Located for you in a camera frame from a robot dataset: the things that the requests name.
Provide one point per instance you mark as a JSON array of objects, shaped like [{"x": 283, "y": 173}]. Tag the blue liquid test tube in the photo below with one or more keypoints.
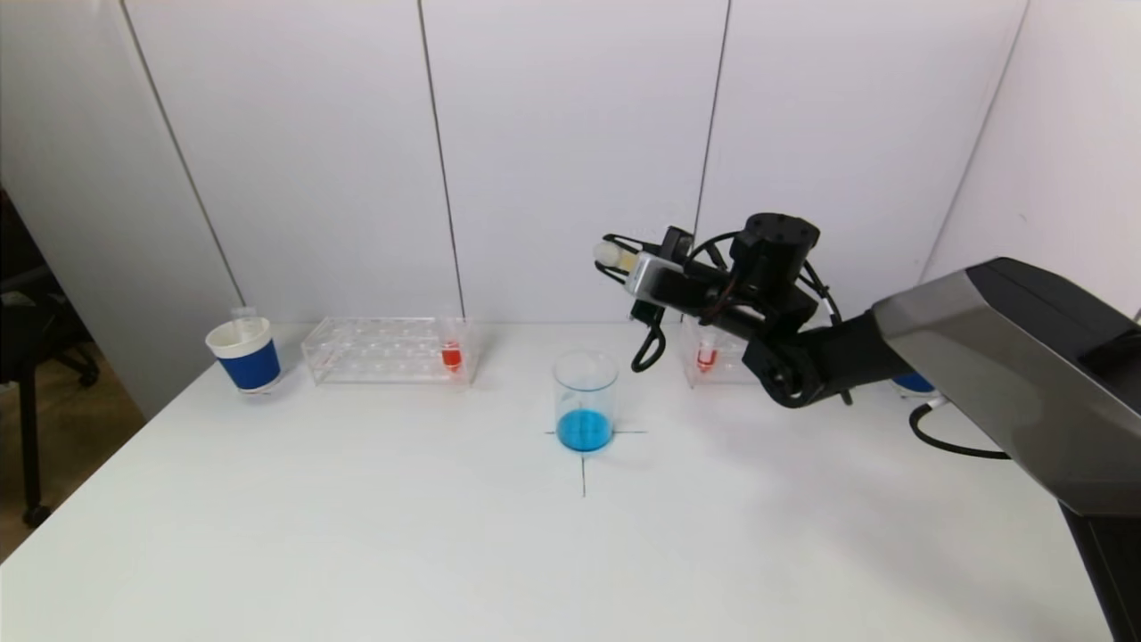
[{"x": 243, "y": 314}]

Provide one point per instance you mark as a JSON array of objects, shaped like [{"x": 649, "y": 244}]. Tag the black office chair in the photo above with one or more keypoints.
[{"x": 27, "y": 339}]

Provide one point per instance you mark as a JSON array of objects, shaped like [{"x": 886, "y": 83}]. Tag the clear glass beaker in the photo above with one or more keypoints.
[{"x": 585, "y": 419}]

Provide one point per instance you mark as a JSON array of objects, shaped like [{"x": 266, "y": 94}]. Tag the red liquid tube white label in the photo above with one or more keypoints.
[{"x": 706, "y": 358}]

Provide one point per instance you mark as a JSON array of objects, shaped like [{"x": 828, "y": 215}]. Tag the yellow liquid test tube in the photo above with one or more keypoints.
[{"x": 613, "y": 255}]

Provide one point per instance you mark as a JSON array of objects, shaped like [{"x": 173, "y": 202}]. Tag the white paper cup blue sleeve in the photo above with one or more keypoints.
[
  {"x": 251, "y": 366},
  {"x": 914, "y": 383}
]

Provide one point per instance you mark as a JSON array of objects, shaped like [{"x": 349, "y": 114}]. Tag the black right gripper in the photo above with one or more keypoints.
[{"x": 675, "y": 243}]

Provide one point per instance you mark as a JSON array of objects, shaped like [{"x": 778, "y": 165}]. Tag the silver and black right arm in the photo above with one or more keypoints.
[{"x": 980, "y": 374}]

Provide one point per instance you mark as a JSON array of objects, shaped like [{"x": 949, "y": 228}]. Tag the clear acrylic test tube rack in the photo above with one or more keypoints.
[
  {"x": 383, "y": 352},
  {"x": 726, "y": 361}
]

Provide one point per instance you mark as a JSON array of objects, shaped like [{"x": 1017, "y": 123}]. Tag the red liquid test tube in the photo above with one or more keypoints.
[{"x": 451, "y": 357}]

